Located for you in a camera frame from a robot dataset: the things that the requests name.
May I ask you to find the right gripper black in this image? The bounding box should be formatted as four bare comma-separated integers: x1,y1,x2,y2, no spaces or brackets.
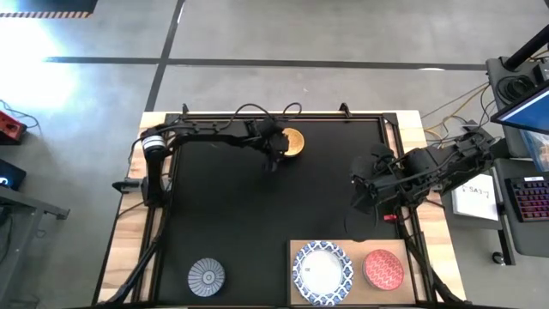
350,154,419,215

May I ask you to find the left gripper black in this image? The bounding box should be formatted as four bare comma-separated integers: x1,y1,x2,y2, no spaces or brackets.
256,118,290,173

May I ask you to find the yellow bowl blue outside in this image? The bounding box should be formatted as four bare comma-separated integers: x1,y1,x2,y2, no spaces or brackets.
281,127,306,158

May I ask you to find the red white patterned bowl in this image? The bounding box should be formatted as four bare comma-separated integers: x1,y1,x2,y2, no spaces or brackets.
362,248,406,293

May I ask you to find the blue white patterned plate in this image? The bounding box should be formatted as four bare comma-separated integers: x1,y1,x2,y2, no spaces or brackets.
292,239,355,306

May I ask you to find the wooden shelf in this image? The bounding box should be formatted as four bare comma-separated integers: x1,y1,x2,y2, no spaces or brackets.
289,239,418,306

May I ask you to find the black table mat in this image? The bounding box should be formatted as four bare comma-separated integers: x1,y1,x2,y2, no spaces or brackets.
165,118,402,306

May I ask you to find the white paper sign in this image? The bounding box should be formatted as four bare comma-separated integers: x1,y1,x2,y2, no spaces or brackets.
451,173,501,221

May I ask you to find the blue grey striped bowl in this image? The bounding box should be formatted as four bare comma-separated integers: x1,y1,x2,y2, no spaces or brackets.
187,257,226,298

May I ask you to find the black backlit keyboard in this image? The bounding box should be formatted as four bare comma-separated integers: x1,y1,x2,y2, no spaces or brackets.
505,175,549,223

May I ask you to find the grey equipment cart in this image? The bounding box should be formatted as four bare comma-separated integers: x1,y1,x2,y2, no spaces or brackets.
486,55,549,266

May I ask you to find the computer monitor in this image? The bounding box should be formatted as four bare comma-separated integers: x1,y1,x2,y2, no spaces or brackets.
490,80,549,136

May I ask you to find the black pole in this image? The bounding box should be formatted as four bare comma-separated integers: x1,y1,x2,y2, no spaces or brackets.
503,24,549,72

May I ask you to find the hazard striped floor mat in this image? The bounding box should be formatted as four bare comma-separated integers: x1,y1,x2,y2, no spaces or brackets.
0,0,100,20

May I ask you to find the red box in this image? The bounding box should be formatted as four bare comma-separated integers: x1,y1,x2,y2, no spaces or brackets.
0,110,28,143

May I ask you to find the black device with light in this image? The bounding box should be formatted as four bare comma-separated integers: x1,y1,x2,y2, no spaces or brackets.
0,158,27,192

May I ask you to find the black aluminium table frame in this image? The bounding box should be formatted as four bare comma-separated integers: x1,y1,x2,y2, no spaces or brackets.
92,111,469,307

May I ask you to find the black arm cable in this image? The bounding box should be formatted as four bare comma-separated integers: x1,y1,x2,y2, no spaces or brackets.
221,101,304,130

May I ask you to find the yellow floor cable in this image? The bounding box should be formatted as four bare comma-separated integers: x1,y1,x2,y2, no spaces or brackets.
421,82,491,135

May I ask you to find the coiled black cable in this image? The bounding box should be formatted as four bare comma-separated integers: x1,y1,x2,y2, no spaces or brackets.
496,74,536,103

